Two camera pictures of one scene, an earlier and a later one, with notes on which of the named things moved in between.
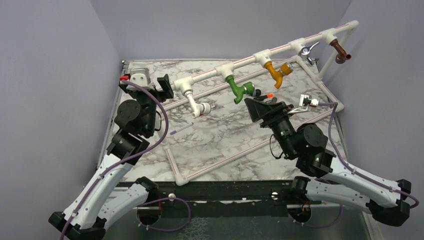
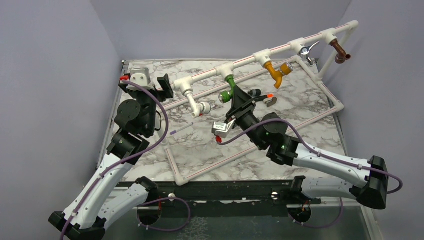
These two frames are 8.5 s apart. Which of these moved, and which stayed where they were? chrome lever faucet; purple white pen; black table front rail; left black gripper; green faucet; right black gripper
Moved: green faucet; right black gripper
Stayed: black table front rail; purple white pen; left black gripper; chrome lever faucet
